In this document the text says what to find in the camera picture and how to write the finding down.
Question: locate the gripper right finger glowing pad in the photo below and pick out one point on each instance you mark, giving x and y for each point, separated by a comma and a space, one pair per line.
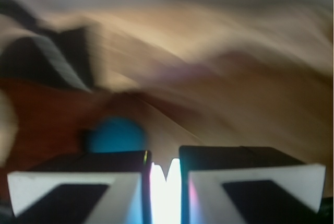
249, 185

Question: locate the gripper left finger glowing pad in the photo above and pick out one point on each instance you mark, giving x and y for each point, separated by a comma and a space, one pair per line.
84, 188

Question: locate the blue ball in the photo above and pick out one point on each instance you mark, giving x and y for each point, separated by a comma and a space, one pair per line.
115, 134

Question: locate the brown paper bag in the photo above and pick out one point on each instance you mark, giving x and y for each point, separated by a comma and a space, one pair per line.
193, 74

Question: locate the black tape piece left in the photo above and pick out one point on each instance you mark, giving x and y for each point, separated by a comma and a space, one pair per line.
58, 60

